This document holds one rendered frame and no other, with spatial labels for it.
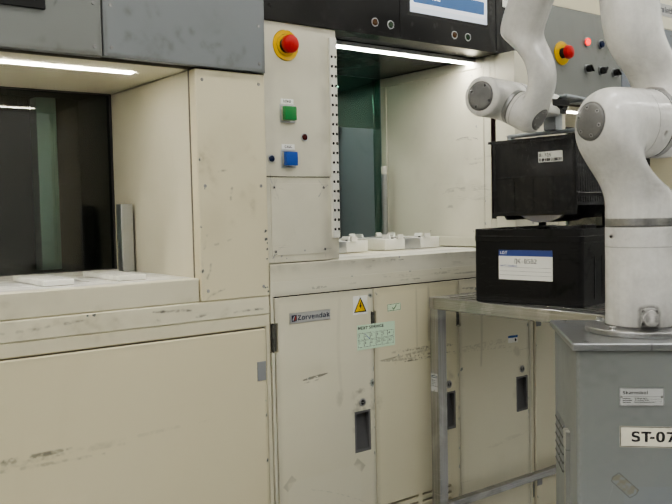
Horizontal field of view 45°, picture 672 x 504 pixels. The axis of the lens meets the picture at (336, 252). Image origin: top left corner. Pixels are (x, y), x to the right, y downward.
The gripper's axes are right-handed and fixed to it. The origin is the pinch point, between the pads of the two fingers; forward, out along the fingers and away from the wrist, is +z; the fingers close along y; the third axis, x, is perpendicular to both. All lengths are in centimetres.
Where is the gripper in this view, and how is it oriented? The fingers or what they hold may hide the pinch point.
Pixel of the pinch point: (552, 107)
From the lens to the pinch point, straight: 203.1
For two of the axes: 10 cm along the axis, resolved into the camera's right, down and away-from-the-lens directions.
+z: 6.7, -0.5, 7.4
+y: 7.4, 0.1, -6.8
